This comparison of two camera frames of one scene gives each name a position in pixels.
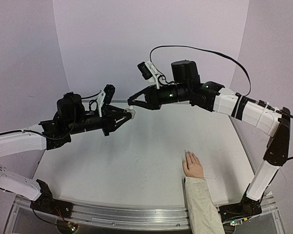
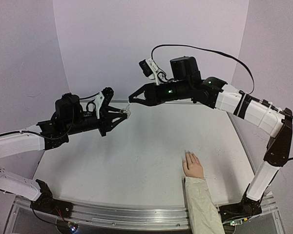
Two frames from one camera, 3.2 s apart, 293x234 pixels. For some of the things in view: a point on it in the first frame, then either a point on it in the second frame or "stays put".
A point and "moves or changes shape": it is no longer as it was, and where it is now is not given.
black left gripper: [110, 118] stays put
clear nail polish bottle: [133, 112] moves or changes shape
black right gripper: [155, 97] stays put
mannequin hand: [192, 165] stays put
